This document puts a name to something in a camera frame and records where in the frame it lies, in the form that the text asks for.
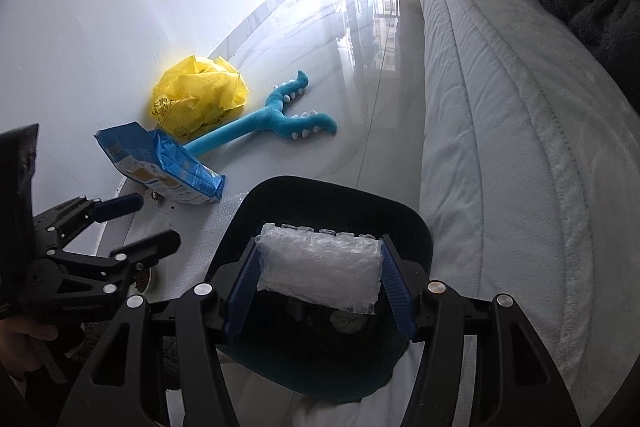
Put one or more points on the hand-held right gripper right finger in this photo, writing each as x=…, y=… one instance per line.
x=397, y=287

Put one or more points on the blue printed packet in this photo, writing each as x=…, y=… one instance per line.
x=180, y=162

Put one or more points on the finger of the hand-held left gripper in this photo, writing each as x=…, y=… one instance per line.
x=150, y=247
x=120, y=204

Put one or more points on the black trash bin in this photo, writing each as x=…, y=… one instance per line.
x=320, y=207

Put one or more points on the teal plush toy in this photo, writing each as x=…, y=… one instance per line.
x=240, y=129

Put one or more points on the person's left hand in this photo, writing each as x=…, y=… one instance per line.
x=20, y=344

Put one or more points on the yellow plastic bag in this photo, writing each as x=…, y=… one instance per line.
x=200, y=92

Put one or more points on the clear bubble wrap bundle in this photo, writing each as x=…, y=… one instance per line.
x=320, y=267

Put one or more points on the person's dark fleece garment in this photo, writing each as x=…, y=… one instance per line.
x=25, y=402

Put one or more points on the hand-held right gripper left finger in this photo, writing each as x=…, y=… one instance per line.
x=242, y=287

